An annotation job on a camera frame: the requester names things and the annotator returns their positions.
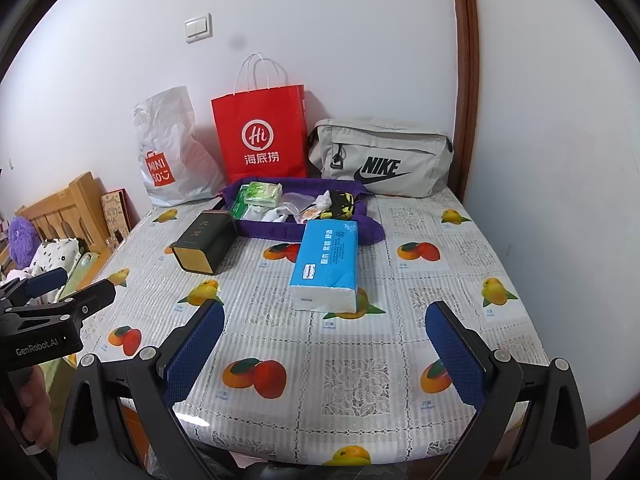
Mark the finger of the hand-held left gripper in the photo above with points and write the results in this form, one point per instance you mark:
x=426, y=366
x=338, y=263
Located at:
x=45, y=281
x=87, y=300

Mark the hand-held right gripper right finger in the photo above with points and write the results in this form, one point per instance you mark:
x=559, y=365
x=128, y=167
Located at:
x=455, y=355

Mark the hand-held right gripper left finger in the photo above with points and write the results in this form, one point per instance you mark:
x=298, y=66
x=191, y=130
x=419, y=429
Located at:
x=197, y=355

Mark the purple fabric tray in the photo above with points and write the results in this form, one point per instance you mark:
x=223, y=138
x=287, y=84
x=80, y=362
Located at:
x=275, y=234

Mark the green wet wipes pack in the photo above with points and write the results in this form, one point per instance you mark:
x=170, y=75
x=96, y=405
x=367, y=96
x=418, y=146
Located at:
x=241, y=205

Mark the white rubber glove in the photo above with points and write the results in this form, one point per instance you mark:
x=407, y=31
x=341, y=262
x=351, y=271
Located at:
x=275, y=216

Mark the fruit print sachet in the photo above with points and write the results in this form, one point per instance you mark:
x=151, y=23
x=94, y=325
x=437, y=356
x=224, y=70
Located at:
x=306, y=217

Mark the green leaf print pack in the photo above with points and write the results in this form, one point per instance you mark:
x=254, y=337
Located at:
x=264, y=192

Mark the yellow black striped sock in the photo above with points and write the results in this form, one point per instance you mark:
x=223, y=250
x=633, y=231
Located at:
x=340, y=205

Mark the white tissue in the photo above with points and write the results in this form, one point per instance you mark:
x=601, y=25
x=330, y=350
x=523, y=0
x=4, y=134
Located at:
x=321, y=201

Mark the person's left hand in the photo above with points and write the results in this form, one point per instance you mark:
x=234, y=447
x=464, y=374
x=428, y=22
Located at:
x=37, y=405

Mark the polka dot pillow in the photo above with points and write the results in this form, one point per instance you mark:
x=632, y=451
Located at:
x=52, y=255

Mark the green blanket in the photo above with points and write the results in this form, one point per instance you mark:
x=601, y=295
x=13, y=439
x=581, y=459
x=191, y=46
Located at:
x=82, y=272

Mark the purple plush toy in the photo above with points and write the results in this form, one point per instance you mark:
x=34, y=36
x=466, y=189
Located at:
x=22, y=240

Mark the wooden headboard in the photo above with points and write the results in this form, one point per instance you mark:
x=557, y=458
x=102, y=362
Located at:
x=65, y=200

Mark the patterned book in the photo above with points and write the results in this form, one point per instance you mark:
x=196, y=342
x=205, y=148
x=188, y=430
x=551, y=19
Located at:
x=119, y=212

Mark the fruit print tablecloth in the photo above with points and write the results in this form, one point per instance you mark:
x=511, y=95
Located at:
x=350, y=360

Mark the dark tea tin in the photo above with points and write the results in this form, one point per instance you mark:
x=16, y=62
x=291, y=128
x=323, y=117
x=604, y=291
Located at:
x=205, y=240

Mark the blue tissue pack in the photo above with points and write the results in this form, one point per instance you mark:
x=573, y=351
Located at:
x=325, y=265

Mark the white plastic shopping bag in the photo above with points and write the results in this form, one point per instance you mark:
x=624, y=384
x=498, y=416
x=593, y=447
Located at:
x=175, y=150

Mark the grey waist bag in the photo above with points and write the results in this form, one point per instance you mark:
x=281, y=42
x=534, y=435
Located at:
x=380, y=160

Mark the red paper bag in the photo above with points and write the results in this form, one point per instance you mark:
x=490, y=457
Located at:
x=260, y=135

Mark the white light switch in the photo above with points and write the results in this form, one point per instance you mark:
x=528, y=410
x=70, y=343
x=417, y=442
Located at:
x=198, y=27

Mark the wooden door frame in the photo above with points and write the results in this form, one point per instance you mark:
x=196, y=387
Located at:
x=465, y=60

